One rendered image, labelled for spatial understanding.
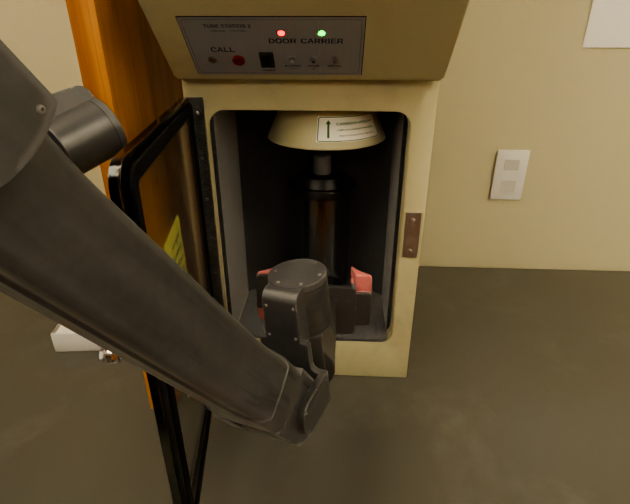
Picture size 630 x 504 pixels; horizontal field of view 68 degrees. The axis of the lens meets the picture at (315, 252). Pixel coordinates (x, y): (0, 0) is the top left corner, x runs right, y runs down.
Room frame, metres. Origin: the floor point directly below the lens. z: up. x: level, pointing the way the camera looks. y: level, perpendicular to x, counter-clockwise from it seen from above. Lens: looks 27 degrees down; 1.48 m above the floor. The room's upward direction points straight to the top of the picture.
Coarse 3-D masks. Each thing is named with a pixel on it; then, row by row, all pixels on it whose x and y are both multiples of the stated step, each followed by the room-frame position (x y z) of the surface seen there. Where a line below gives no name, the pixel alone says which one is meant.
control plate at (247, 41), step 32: (192, 32) 0.54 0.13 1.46; (224, 32) 0.54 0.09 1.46; (256, 32) 0.54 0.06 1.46; (288, 32) 0.54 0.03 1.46; (352, 32) 0.53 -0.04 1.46; (224, 64) 0.58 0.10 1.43; (256, 64) 0.57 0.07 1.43; (288, 64) 0.57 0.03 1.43; (320, 64) 0.57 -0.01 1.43; (352, 64) 0.57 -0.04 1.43
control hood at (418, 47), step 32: (160, 0) 0.52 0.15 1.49; (192, 0) 0.52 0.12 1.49; (224, 0) 0.51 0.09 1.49; (256, 0) 0.51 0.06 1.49; (288, 0) 0.51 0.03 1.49; (320, 0) 0.51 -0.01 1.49; (352, 0) 0.51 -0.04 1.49; (384, 0) 0.51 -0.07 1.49; (416, 0) 0.50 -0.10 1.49; (448, 0) 0.50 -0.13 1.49; (160, 32) 0.55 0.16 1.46; (384, 32) 0.53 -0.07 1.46; (416, 32) 0.53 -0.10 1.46; (448, 32) 0.53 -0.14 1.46; (192, 64) 0.58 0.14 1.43; (384, 64) 0.57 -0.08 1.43; (416, 64) 0.56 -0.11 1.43
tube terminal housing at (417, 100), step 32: (192, 96) 0.62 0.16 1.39; (224, 96) 0.62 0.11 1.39; (256, 96) 0.62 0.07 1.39; (288, 96) 0.62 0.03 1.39; (320, 96) 0.61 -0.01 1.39; (352, 96) 0.61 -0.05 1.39; (384, 96) 0.61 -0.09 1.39; (416, 96) 0.61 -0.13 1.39; (416, 128) 0.61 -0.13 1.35; (416, 160) 0.61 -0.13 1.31; (416, 192) 0.61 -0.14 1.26; (224, 288) 0.62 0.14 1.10; (352, 352) 0.61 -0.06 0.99; (384, 352) 0.61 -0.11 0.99
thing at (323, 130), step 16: (288, 112) 0.67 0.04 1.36; (304, 112) 0.65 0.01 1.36; (320, 112) 0.65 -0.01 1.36; (336, 112) 0.65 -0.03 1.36; (352, 112) 0.65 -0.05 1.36; (368, 112) 0.67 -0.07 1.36; (272, 128) 0.69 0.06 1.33; (288, 128) 0.66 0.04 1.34; (304, 128) 0.64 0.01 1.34; (320, 128) 0.64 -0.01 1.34; (336, 128) 0.64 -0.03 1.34; (352, 128) 0.64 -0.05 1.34; (368, 128) 0.66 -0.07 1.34; (288, 144) 0.65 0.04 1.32; (304, 144) 0.63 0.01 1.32; (320, 144) 0.63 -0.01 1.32; (336, 144) 0.63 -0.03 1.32; (352, 144) 0.63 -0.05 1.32; (368, 144) 0.65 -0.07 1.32
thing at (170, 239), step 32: (160, 160) 0.42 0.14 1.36; (192, 160) 0.58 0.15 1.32; (160, 192) 0.41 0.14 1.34; (192, 192) 0.55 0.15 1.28; (160, 224) 0.39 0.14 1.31; (192, 224) 0.53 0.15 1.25; (192, 256) 0.50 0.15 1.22; (160, 416) 0.30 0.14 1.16; (192, 416) 0.39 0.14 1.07; (192, 448) 0.37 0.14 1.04; (192, 480) 0.35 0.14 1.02
